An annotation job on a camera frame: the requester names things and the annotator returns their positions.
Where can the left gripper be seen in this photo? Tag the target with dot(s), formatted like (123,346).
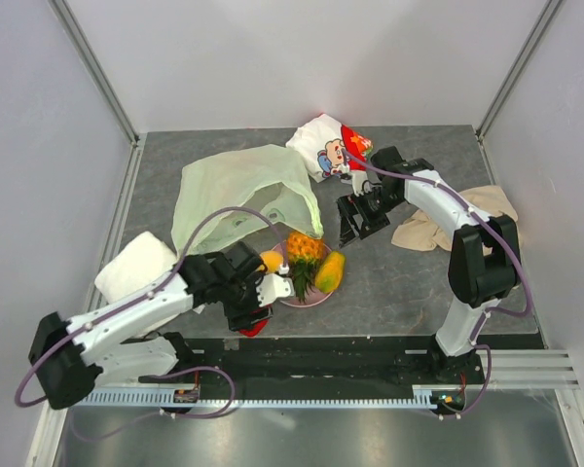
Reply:
(241,319)

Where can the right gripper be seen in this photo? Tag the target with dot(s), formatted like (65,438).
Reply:
(349,231)

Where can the fake red bell pepper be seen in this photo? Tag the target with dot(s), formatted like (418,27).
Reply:
(253,330)

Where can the fake yellow pear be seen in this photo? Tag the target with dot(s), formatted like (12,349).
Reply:
(272,260)

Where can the fake pineapple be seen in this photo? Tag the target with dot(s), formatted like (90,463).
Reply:
(305,256)

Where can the fake mango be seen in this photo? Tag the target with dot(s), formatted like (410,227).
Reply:
(330,274)

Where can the green avocado print plastic bag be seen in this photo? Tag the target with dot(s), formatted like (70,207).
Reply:
(270,179)

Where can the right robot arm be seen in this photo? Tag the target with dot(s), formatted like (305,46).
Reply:
(484,264)

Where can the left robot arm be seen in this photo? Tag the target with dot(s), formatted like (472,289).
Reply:
(71,357)

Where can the white red cartoon bag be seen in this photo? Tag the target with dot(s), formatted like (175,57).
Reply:
(325,145)

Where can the white folded towel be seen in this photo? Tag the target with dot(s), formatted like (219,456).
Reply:
(141,261)

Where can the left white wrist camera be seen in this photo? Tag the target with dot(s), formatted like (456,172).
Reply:
(275,286)

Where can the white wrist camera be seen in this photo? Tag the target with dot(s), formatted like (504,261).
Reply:
(275,286)
(356,178)

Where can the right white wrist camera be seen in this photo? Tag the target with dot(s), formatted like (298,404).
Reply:
(356,178)

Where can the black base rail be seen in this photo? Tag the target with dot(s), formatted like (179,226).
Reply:
(400,360)

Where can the slotted cable duct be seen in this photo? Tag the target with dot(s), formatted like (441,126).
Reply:
(168,398)

